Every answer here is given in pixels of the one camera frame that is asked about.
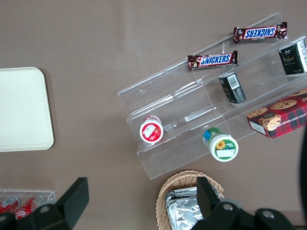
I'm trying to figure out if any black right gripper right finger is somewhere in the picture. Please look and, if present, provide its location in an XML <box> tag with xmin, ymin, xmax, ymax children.
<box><xmin>193</xmin><ymin>176</ymin><xmax>255</xmax><ymax>230</ymax></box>

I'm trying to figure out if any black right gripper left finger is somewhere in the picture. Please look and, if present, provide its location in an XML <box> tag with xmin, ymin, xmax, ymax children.
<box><xmin>26</xmin><ymin>177</ymin><xmax>90</xmax><ymax>230</ymax></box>

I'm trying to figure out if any foil wrapped sandwich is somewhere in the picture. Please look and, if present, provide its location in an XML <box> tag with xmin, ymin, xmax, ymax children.
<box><xmin>165</xmin><ymin>186</ymin><xmax>225</xmax><ymax>230</ymax></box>

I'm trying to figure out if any wicker basket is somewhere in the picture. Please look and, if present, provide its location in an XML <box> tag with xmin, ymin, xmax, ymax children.
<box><xmin>155</xmin><ymin>170</ymin><xmax>225</xmax><ymax>230</ymax></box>

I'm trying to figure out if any cream plastic tray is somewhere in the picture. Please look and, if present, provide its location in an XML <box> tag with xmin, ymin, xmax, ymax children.
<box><xmin>0</xmin><ymin>67</ymin><xmax>55</xmax><ymax>152</ymax></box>

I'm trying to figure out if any clear acrylic can holder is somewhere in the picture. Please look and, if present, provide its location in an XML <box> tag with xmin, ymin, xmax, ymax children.
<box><xmin>0</xmin><ymin>190</ymin><xmax>57</xmax><ymax>216</ymax></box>

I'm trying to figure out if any red cola can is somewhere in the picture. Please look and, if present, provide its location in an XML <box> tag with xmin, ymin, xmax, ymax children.
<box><xmin>0</xmin><ymin>195</ymin><xmax>22</xmax><ymax>214</ymax></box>
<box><xmin>15</xmin><ymin>194</ymin><xmax>47</xmax><ymax>220</ymax></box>

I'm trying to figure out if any green sunflower lid cup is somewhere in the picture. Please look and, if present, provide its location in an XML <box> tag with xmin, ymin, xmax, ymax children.
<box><xmin>202</xmin><ymin>127</ymin><xmax>239</xmax><ymax>162</ymax></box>

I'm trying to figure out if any red lid yogurt cup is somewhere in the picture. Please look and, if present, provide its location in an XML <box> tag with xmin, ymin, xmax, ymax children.
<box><xmin>139</xmin><ymin>115</ymin><xmax>165</xmax><ymax>144</ymax></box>

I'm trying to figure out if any red plaid cookie box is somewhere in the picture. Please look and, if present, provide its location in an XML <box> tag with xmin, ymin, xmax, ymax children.
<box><xmin>246</xmin><ymin>87</ymin><xmax>307</xmax><ymax>139</ymax></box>

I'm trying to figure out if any clear acrylic stepped shelf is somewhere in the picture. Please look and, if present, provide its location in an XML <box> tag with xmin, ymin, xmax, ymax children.
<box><xmin>117</xmin><ymin>11</ymin><xmax>307</xmax><ymax>180</ymax></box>

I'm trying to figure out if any small black barcode box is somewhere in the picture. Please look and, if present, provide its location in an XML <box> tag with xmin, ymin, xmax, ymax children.
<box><xmin>218</xmin><ymin>72</ymin><xmax>247</xmax><ymax>105</ymax></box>

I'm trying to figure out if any Snickers chocolate bar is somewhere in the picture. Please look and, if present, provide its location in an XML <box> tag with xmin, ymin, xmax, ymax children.
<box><xmin>187</xmin><ymin>50</ymin><xmax>238</xmax><ymax>71</ymax></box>
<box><xmin>233</xmin><ymin>22</ymin><xmax>289</xmax><ymax>45</ymax></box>

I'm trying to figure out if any black box with gold print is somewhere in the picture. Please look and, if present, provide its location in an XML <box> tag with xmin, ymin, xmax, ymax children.
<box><xmin>278</xmin><ymin>39</ymin><xmax>307</xmax><ymax>76</ymax></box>

